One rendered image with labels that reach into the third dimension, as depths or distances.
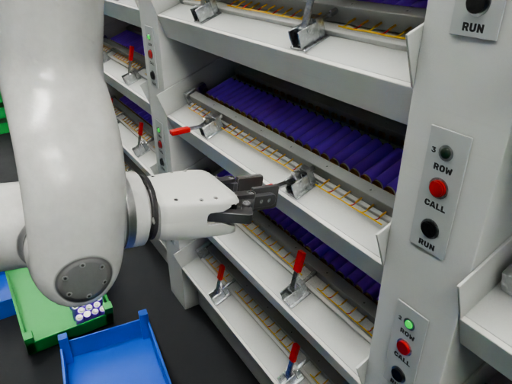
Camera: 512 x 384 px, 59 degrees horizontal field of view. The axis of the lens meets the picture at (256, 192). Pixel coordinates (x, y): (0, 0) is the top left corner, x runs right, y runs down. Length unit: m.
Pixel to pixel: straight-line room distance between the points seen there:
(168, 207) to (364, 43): 0.28
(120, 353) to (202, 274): 0.26
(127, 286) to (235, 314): 0.44
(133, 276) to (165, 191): 0.90
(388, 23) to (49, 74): 0.35
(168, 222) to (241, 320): 0.54
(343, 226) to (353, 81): 0.18
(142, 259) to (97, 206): 1.08
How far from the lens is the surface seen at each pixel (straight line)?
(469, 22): 0.40
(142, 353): 1.16
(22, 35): 0.41
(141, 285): 1.36
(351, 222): 0.57
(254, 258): 0.83
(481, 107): 0.40
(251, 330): 0.97
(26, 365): 1.23
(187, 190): 0.52
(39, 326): 1.27
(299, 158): 0.66
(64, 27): 0.41
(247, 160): 0.73
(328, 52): 0.54
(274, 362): 0.92
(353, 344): 0.69
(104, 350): 1.19
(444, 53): 0.42
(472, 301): 0.48
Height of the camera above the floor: 0.84
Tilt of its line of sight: 28 degrees down
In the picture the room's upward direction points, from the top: straight up
